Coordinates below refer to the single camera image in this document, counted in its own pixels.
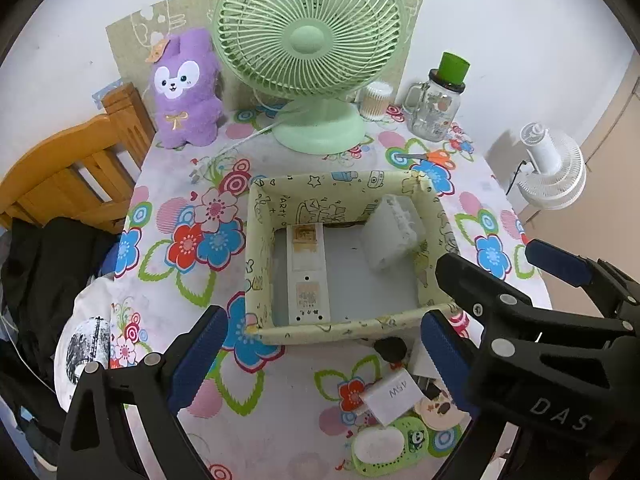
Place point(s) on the glass mug jar green lid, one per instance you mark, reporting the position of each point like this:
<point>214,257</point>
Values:
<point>430,110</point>

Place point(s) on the key with black fob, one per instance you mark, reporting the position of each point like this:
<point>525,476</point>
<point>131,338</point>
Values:
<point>392,349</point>

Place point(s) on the cotton swab jar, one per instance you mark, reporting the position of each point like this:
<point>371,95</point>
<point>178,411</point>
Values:
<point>376,102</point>

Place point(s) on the green patterned storage box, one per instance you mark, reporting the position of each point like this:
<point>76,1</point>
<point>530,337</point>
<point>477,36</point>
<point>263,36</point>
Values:
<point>300,205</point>

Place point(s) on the white power strip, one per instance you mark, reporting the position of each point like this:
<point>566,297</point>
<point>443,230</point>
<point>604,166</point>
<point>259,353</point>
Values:
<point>307,270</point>

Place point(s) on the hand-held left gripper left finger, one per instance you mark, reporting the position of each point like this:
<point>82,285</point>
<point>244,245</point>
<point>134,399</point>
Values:
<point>200,355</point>

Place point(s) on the beige bunny print wall mat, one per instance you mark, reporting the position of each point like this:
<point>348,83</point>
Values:
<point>130,50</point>

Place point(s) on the black clothing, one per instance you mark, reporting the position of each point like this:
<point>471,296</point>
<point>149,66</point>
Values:
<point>45,270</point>

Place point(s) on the small white plug adapter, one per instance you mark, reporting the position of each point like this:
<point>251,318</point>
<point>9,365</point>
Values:
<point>420,360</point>

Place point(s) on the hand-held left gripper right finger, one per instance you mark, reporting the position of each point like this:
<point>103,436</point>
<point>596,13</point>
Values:
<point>442,355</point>

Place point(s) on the purple plush bunny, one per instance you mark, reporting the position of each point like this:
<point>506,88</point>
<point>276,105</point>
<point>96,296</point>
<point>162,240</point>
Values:
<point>185,105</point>

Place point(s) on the blue packet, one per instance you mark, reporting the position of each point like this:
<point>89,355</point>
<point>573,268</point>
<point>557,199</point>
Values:
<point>102,92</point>

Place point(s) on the white charger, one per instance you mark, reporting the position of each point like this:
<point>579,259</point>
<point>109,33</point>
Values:
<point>395,397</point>

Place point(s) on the green desk fan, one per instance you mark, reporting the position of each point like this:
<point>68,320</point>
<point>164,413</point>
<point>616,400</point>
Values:
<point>305,40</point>

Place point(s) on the translucent white adapter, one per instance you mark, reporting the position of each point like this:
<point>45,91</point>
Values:
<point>392,240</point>

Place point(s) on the wooden chair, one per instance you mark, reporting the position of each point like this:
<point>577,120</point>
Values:
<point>55,160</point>

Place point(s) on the white cloth with black print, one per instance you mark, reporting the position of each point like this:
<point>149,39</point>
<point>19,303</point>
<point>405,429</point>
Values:
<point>90,305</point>

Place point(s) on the green panda compact case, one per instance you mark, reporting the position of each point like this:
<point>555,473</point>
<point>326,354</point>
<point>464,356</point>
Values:
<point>380,447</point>

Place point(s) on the white floor fan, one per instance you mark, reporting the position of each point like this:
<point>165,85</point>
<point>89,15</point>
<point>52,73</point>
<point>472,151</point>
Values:
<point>550,160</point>

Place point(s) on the floral tablecloth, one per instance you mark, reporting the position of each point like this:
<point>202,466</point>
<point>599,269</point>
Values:
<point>165,200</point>

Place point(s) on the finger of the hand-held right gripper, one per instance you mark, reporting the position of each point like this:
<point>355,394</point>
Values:
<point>465,285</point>
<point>560,257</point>

